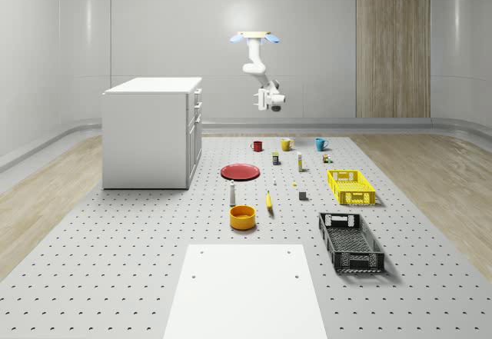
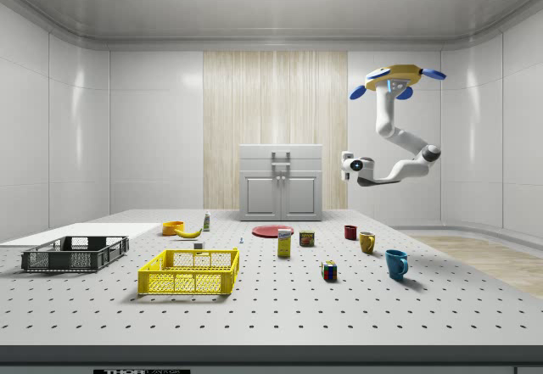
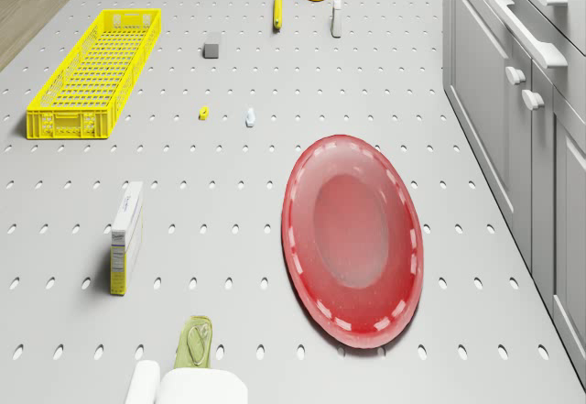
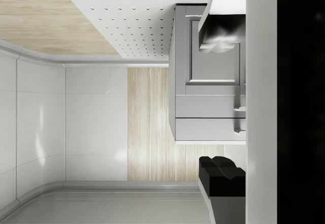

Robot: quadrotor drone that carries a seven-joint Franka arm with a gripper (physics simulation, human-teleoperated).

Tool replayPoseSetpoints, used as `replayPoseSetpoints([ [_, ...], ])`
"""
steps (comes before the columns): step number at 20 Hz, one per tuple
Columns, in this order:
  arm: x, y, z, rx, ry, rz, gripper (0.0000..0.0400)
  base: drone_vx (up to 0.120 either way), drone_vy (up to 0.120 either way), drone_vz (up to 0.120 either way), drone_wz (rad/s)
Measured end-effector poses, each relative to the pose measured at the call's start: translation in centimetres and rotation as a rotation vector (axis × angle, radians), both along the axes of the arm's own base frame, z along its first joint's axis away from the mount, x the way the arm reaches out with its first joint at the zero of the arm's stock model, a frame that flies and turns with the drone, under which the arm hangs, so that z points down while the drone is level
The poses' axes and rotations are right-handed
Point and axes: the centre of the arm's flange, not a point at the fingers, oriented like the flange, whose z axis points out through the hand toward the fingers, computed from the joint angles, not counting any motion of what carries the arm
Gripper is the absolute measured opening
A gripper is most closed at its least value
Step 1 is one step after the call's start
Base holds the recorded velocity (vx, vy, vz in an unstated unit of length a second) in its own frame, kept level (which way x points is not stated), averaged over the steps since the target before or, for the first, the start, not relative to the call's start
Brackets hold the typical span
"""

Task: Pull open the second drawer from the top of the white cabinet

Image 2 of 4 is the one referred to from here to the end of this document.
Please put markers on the yellow bowl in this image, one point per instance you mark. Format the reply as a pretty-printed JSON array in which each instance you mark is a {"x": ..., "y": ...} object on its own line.
[{"x": 169, "y": 229}]

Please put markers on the grey cube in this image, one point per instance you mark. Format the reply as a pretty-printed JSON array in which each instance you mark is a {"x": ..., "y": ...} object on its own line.
[{"x": 198, "y": 245}]

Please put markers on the yellow mug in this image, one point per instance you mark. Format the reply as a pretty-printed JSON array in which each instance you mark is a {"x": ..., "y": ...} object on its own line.
[{"x": 365, "y": 243}]

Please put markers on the blue mug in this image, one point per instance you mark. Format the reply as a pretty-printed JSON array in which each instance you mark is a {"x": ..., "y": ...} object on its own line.
[{"x": 394, "y": 266}]

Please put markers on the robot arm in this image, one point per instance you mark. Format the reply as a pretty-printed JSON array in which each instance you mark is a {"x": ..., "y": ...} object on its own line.
[{"x": 385, "y": 115}]

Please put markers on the puzzle cube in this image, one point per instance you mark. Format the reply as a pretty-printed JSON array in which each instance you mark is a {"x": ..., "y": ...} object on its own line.
[{"x": 329, "y": 271}]

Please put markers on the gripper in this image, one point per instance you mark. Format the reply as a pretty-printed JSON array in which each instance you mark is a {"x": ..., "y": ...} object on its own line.
[{"x": 347, "y": 174}]

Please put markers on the banana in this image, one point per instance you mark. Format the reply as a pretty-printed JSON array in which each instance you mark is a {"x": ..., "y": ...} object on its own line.
[{"x": 188, "y": 234}]

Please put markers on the red plate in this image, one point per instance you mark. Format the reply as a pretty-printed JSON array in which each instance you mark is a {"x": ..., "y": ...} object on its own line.
[{"x": 267, "y": 232}]

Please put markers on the yellow basket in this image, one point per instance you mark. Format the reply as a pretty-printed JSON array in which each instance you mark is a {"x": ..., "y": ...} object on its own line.
[{"x": 186, "y": 270}]

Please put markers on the drone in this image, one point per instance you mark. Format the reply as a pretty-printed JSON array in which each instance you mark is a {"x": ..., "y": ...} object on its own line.
[{"x": 399, "y": 72}]

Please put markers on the red mug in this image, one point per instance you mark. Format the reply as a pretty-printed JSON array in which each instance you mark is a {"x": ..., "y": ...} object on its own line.
[{"x": 349, "y": 232}]

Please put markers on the flat-sided can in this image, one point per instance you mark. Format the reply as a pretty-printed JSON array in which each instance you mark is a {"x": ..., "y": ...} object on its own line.
[{"x": 306, "y": 239}]

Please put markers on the dark grey basket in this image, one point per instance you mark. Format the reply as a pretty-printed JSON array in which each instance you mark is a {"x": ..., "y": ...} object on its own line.
[{"x": 63, "y": 258}]

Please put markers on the small white bottle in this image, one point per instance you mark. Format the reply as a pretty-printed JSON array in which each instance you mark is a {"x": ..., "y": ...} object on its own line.
[{"x": 206, "y": 222}]

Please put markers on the white cabinet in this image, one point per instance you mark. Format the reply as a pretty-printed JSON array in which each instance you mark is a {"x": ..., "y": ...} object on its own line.
[{"x": 280, "y": 196}]

